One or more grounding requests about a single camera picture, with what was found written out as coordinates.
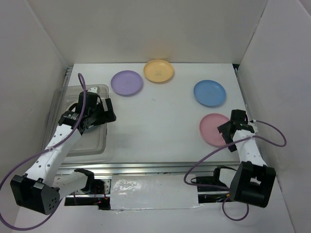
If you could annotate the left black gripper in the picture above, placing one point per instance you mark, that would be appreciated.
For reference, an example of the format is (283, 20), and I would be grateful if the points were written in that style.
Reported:
(107, 116)

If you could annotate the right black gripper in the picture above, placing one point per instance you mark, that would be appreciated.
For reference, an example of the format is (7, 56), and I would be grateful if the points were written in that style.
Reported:
(223, 128)

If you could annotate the pink plate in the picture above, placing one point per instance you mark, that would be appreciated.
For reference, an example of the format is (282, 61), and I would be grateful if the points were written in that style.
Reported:
(208, 129)

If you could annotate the watermelon pattern white plate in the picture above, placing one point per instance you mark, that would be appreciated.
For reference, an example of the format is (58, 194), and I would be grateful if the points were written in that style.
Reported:
(90, 128)

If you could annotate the cream plate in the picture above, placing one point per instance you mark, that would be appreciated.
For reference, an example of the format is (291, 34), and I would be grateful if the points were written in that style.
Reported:
(71, 108)

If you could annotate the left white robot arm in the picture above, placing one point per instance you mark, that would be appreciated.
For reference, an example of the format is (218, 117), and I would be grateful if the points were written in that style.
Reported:
(37, 189)

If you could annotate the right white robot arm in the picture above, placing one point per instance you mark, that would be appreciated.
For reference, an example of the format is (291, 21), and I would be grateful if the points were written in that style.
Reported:
(253, 181)

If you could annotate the clear plastic bin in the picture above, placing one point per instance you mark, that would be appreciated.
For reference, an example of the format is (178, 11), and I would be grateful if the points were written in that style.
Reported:
(91, 142)

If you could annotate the purple plate at back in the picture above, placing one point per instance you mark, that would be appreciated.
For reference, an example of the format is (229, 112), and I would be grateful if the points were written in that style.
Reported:
(126, 83)

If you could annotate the blue plate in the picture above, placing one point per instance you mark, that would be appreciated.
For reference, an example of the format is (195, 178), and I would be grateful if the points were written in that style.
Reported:
(209, 93)

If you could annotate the orange plate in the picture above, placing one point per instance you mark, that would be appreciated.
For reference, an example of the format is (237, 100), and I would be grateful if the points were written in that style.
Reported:
(158, 71)

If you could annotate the white taped cover panel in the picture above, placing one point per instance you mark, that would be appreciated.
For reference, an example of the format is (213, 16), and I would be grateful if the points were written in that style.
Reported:
(152, 192)

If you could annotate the aluminium rail frame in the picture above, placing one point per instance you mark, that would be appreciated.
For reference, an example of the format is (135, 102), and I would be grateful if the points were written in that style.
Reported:
(157, 130)

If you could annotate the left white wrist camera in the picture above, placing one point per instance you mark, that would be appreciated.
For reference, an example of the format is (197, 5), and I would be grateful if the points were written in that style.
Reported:
(94, 90)

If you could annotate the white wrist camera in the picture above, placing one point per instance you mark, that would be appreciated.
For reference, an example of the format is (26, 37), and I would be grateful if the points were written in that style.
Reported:
(94, 90)
(251, 126)

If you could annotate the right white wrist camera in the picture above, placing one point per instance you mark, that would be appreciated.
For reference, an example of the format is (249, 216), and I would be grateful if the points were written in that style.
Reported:
(251, 126)

